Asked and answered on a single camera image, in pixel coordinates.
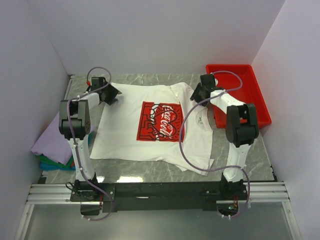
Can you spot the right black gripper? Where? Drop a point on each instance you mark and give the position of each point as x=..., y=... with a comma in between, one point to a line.
x=194, y=96

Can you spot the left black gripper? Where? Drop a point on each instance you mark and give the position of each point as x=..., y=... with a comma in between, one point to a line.
x=114, y=92

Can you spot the white t-shirt red print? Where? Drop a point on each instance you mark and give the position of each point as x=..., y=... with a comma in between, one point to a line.
x=156, y=123

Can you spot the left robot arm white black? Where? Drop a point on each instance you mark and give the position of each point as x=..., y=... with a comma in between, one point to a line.
x=75, y=123

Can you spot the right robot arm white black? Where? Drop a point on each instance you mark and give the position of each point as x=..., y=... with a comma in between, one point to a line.
x=241, y=128

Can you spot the red plastic bin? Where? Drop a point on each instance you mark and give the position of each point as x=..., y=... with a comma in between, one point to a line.
x=250, y=92

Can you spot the folded lavender t-shirt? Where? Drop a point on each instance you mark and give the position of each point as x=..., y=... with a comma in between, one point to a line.
x=52, y=144

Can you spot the folded green t-shirt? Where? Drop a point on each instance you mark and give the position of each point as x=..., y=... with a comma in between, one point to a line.
x=46, y=160

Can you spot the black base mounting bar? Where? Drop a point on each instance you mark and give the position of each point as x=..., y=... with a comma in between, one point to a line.
x=143, y=196

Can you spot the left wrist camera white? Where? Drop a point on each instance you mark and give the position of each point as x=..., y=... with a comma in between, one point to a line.
x=88, y=83

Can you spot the aluminium rail frame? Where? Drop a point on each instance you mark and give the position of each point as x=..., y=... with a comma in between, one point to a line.
x=258, y=192

